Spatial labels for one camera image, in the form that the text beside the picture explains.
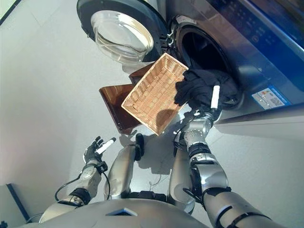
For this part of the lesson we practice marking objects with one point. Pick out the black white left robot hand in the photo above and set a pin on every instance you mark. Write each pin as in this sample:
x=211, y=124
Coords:
x=92, y=153

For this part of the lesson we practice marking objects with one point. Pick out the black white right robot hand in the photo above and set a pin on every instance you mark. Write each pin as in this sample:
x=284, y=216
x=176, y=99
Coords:
x=215, y=97

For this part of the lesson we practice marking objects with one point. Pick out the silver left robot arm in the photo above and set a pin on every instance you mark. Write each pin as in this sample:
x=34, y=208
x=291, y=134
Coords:
x=88, y=180

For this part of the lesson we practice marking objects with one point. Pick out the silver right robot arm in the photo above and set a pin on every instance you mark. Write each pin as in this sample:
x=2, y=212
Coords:
x=213, y=175

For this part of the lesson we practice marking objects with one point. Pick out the grey drum washing machine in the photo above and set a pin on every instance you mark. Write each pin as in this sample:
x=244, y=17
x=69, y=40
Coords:
x=249, y=47

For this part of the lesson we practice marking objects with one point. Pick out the round washing machine door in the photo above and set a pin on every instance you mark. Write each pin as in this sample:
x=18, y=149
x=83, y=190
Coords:
x=118, y=31

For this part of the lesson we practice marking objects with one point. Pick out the silver left robot leg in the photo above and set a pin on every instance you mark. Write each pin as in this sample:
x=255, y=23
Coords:
x=118, y=171

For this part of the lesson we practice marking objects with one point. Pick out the silver robot leg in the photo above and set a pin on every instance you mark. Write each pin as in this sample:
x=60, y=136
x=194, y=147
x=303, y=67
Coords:
x=118, y=171
x=178, y=180

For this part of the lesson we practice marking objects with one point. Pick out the white cabinet side panel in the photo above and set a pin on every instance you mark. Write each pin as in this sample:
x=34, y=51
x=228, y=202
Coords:
x=261, y=126

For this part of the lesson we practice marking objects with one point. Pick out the blue white energy label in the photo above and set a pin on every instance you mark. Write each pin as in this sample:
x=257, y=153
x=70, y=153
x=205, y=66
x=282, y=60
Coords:
x=270, y=98

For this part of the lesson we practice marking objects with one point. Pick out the brown acrylic stool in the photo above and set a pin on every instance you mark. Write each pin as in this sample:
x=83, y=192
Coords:
x=111, y=99

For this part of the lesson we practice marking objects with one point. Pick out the wicker laundry basket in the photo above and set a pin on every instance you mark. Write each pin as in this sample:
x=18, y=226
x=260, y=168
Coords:
x=154, y=95

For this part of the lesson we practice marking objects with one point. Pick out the grey robot torso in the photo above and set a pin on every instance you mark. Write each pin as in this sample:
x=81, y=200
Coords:
x=123, y=216

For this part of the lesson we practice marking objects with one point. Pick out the silver right robot leg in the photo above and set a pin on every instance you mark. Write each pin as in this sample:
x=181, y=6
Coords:
x=178, y=180

